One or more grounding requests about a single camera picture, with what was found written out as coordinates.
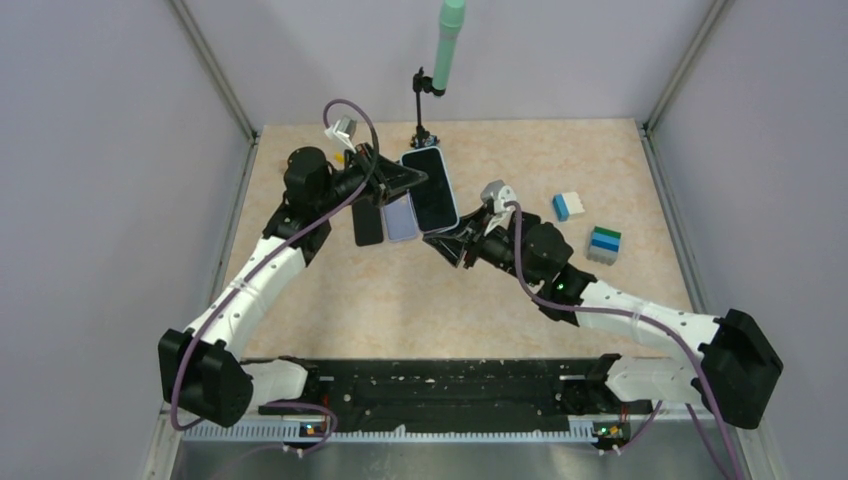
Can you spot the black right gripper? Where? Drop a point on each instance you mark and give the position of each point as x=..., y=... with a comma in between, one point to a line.
x=455, y=243

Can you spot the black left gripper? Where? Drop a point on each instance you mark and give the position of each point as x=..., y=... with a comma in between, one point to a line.
x=383, y=178

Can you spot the lilac phone case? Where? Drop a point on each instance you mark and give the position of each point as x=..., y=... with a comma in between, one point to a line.
x=399, y=220

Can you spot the black smartphone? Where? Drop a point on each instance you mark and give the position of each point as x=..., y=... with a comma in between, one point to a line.
x=430, y=189
x=367, y=224

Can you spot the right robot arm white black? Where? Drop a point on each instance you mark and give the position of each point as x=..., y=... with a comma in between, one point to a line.
x=725, y=362

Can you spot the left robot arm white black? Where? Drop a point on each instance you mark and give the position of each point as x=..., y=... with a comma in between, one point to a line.
x=200, y=366

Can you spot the black mini tripod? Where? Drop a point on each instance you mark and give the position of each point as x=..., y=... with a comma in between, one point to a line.
x=422, y=84

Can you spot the blue white toy block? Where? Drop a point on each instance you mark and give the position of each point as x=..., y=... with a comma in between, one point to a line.
x=567, y=205

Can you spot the green blue grey block stack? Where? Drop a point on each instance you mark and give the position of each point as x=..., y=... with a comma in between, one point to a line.
x=603, y=245

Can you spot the mint green microphone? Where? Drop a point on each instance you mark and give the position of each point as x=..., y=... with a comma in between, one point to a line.
x=450, y=22

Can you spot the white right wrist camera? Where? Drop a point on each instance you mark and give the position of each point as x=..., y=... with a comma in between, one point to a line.
x=497, y=198

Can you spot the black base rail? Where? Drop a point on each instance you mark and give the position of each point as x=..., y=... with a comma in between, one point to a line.
x=466, y=399

